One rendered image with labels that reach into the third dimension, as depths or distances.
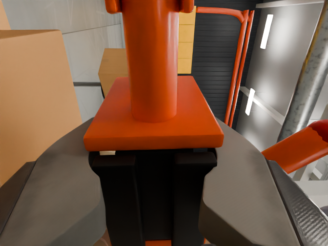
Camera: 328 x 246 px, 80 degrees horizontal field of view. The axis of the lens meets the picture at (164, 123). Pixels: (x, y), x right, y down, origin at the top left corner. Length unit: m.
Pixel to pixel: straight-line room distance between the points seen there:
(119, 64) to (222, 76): 9.88
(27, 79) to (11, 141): 0.06
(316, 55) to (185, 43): 3.86
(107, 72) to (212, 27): 9.44
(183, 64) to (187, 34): 1.00
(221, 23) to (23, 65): 10.97
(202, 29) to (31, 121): 10.74
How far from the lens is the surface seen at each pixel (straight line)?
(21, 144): 0.23
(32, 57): 0.26
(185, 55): 7.56
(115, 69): 1.90
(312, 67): 5.95
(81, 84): 2.28
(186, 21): 7.46
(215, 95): 11.84
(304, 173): 3.31
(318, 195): 2.12
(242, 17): 8.23
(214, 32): 11.05
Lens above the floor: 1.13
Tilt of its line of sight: 3 degrees up
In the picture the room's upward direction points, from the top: 90 degrees clockwise
